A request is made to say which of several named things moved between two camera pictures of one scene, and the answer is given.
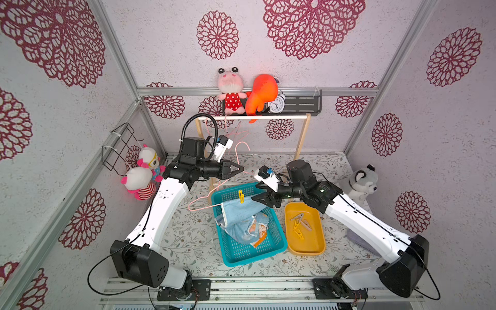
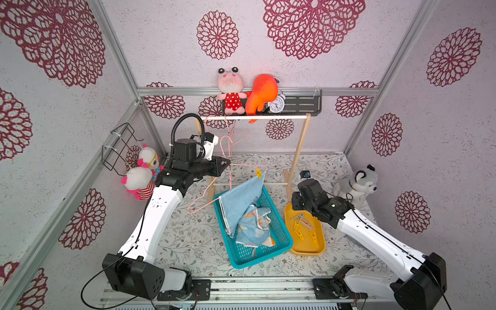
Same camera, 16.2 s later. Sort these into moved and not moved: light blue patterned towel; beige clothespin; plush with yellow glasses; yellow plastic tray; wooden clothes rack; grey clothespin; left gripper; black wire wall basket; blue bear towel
Moved: light blue patterned towel; left gripper; blue bear towel
Not moved: plush with yellow glasses; yellow plastic tray; black wire wall basket; grey clothespin; beige clothespin; wooden clothes rack
